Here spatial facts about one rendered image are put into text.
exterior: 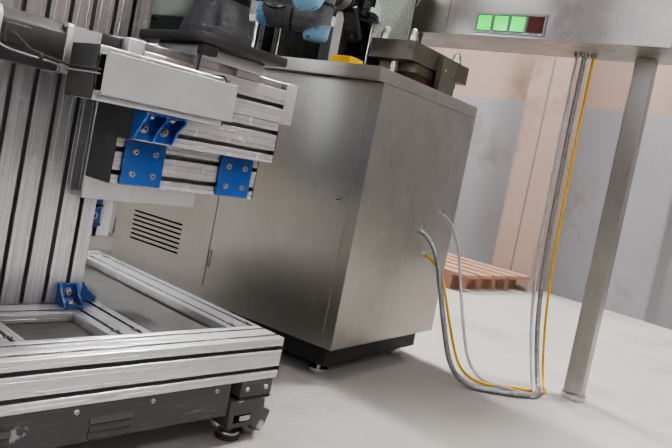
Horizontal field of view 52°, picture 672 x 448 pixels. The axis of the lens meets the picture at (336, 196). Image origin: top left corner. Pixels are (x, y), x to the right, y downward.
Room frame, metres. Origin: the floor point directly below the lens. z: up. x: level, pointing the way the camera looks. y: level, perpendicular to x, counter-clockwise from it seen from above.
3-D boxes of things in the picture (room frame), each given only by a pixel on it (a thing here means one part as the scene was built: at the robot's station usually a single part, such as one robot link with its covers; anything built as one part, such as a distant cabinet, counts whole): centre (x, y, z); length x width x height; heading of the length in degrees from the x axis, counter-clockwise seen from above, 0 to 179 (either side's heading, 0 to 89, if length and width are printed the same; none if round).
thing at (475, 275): (4.70, -0.68, 0.05); 1.21 x 0.83 x 0.11; 44
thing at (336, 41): (2.30, 0.10, 1.05); 0.06 x 0.05 x 0.31; 146
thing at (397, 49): (2.34, -0.19, 1.00); 0.40 x 0.16 x 0.06; 146
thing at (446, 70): (2.30, -0.28, 0.97); 0.10 x 0.03 x 0.11; 146
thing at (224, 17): (1.46, 0.31, 0.87); 0.15 x 0.15 x 0.10
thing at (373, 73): (2.87, 0.80, 0.88); 2.52 x 0.66 x 0.04; 56
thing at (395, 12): (2.38, -0.07, 1.12); 0.23 x 0.01 x 0.18; 146
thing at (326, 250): (2.89, 0.79, 0.43); 2.52 x 0.64 x 0.86; 56
